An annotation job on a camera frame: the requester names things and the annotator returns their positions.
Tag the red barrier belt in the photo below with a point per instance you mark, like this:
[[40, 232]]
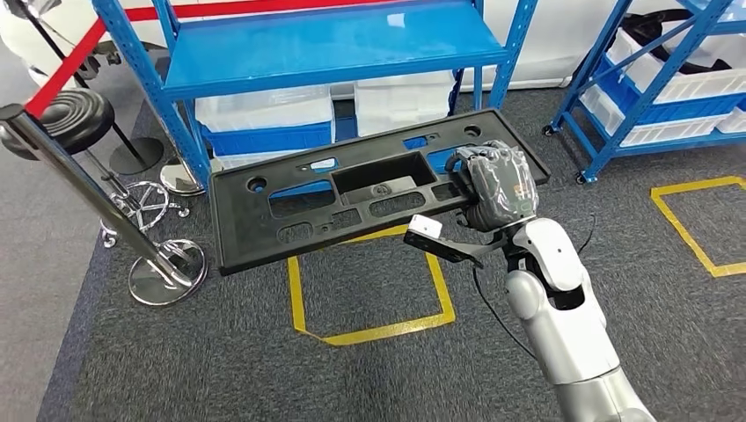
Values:
[[64, 70], [233, 7]]

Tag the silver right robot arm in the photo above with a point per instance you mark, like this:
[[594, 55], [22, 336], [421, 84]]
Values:
[[559, 326]]

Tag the black stanchion post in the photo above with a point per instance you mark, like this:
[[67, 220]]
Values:
[[137, 157]]

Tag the clear plastic storage bin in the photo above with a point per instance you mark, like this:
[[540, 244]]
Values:
[[402, 105], [250, 158], [693, 86], [262, 108], [658, 135]]

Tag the black stool with chrome base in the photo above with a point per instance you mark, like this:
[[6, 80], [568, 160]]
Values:
[[76, 119]]

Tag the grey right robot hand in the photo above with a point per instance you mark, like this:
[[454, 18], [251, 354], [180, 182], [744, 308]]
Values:
[[501, 186]]

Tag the blue metal shelf rack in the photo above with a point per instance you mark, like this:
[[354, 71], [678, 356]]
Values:
[[326, 46], [646, 100]]

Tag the black plastic plate frame part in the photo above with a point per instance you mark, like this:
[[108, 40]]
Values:
[[245, 233]]

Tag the white car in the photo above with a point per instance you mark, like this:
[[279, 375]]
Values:
[[553, 41]]

